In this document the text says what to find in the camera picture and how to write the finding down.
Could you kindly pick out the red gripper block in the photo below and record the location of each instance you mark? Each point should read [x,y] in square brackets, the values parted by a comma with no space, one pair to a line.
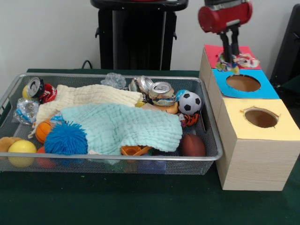
[222,18]

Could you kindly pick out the blue spiky ball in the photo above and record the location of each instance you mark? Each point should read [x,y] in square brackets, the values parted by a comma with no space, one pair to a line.
[65,140]

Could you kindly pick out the dark green tablecloth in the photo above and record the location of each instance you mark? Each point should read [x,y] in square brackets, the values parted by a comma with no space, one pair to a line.
[140,199]

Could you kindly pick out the small soccer ball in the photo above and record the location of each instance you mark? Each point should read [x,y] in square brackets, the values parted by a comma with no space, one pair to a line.
[189,103]

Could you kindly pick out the yellow ball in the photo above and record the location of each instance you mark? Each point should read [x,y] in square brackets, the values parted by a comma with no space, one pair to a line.
[22,147]

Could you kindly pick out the wooden box with three holes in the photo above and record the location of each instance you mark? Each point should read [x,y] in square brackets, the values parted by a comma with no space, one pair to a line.
[257,164]

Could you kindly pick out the cream muslin cloth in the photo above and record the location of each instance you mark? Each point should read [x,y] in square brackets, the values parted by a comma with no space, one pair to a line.
[93,96]

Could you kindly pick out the shallow mesh bin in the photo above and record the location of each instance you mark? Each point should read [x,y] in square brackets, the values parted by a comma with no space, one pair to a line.
[117,166]

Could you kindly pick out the colourful frayed cloth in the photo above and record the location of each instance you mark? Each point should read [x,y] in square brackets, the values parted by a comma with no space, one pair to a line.
[243,62]

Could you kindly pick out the crushed silver can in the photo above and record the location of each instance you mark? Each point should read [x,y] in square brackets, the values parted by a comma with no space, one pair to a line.
[143,83]

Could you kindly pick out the small orange basketball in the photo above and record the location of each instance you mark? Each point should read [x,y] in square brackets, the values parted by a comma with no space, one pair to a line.
[43,131]

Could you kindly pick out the black upright panel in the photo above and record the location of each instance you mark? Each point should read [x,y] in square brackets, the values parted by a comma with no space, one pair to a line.
[290,47]

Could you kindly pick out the light blue muslin cloth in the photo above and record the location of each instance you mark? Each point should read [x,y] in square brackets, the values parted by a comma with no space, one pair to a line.
[122,124]

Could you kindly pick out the crushed red cola can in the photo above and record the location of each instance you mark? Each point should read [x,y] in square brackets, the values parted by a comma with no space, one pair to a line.
[48,92]

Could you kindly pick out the brown toy football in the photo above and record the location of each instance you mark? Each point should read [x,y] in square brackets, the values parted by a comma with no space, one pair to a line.
[193,145]

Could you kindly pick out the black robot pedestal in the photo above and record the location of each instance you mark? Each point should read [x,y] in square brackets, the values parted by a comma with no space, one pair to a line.
[140,35]

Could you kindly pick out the crushed can with printed label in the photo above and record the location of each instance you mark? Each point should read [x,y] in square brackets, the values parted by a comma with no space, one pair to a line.
[160,92]

